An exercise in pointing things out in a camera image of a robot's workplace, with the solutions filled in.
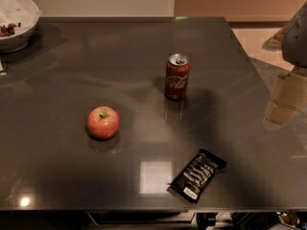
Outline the red apple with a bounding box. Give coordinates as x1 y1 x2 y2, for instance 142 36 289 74
86 106 120 140

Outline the black rxbar chocolate wrapper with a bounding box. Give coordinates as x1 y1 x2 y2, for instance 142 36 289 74
167 149 227 203

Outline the white bowl with contents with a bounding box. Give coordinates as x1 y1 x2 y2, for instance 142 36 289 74
0 0 41 53

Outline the red coke can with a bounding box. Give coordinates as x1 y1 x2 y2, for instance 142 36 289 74
165 53 191 100

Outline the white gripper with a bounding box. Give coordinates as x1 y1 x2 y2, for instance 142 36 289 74
263 2 307 130

